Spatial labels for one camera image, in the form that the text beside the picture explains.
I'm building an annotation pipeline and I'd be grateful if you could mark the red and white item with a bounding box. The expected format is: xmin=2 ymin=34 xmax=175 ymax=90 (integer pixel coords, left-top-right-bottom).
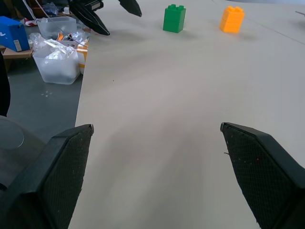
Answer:
xmin=20 ymin=18 xmax=39 ymax=27

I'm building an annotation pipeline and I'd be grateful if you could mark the empty translucent plastic bin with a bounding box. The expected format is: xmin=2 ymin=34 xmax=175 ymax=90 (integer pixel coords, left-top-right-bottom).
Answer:
xmin=37 ymin=16 xmax=78 ymax=40

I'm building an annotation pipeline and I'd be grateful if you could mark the blue cardboard box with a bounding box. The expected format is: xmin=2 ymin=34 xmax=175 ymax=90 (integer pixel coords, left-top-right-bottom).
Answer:
xmin=0 ymin=16 xmax=31 ymax=52

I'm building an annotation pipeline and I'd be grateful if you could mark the yellow toy building block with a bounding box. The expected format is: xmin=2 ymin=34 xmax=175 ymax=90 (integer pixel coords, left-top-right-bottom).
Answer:
xmin=219 ymin=6 xmax=245 ymax=34

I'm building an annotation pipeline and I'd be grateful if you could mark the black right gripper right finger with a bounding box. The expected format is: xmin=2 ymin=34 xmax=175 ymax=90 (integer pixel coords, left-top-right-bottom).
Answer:
xmin=220 ymin=122 xmax=305 ymax=229

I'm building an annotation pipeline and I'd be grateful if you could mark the brown cardboard box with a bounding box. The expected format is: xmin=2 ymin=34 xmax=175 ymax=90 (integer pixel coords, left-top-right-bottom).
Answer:
xmin=0 ymin=45 xmax=33 ymax=73

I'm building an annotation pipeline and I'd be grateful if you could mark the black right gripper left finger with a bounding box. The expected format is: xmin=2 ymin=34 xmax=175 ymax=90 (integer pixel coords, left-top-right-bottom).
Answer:
xmin=0 ymin=124 xmax=94 ymax=229

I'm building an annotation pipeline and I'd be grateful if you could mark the green toy building block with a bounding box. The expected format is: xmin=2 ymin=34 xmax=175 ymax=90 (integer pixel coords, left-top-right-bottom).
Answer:
xmin=163 ymin=4 xmax=187 ymax=33

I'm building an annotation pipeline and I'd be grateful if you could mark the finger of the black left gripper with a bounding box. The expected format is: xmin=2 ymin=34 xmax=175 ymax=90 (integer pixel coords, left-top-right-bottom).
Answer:
xmin=118 ymin=0 xmax=142 ymax=18
xmin=68 ymin=4 xmax=111 ymax=36

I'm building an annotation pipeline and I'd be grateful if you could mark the translucent bin with plastic bags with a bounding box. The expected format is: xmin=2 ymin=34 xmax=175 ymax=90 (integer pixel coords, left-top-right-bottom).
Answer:
xmin=29 ymin=32 xmax=83 ymax=85

